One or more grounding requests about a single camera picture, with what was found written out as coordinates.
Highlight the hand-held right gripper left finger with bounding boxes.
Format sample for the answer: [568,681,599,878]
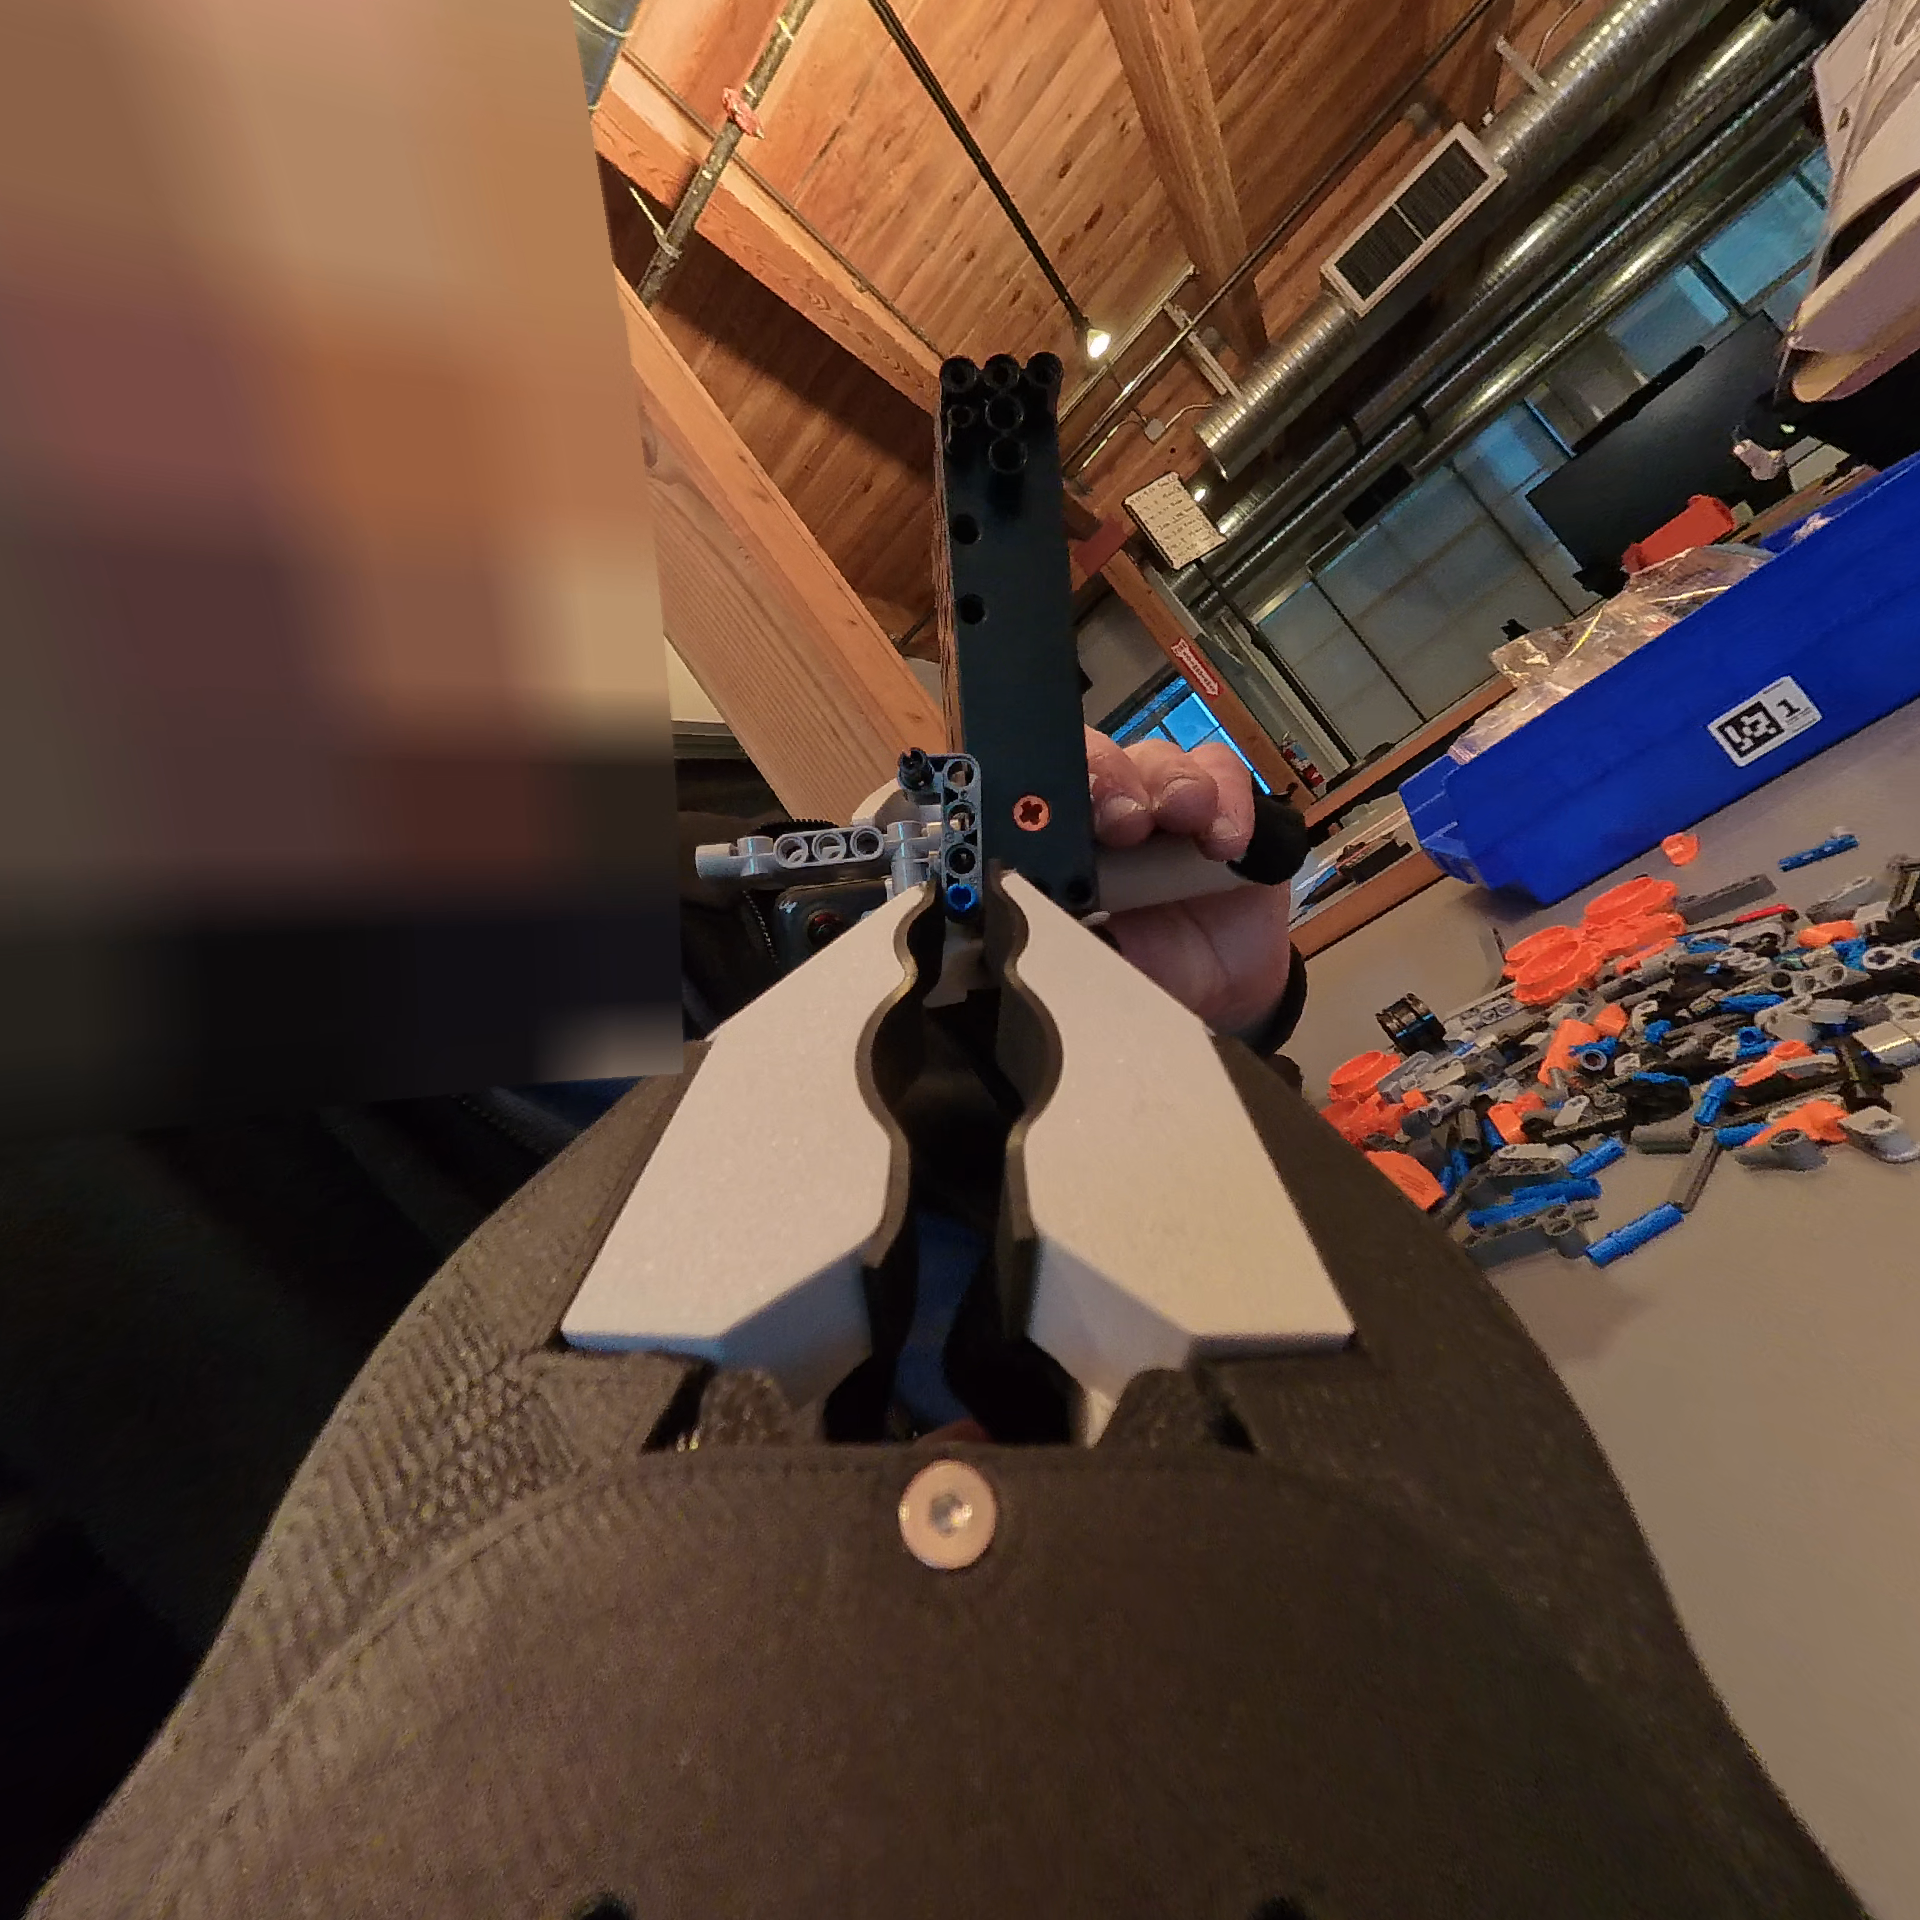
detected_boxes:
[557,878,940,1436]

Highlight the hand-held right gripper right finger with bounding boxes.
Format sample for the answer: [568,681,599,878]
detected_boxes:
[984,867,1357,1433]

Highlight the grey beam piece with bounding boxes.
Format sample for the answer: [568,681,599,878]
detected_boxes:
[899,750,985,920]

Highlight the grey beam and connector assembly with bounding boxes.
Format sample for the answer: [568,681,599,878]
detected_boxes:
[697,822,931,901]

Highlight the pile of building pieces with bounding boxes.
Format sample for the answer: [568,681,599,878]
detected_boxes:
[1319,833,1920,1271]

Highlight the wooden top workbench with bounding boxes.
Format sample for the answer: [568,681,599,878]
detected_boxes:
[1286,677,1519,963]

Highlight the person's blue jeans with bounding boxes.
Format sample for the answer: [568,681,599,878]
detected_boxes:
[892,1207,999,1433]

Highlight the blue storage bin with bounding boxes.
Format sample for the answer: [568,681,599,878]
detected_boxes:
[1396,451,1920,908]

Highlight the clear plastic parts bag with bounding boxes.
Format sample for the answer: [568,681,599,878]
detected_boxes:
[1487,539,1801,707]

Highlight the black monitor screen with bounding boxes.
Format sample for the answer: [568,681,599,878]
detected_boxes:
[1522,308,1826,577]

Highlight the white vent grille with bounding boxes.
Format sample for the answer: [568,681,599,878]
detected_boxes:
[1319,125,1507,316]

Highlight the white wall notice sheet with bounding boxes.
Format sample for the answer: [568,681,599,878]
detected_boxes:
[1123,473,1222,569]

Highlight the metal ventilation duct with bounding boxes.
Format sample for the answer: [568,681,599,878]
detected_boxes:
[1191,0,1849,484]

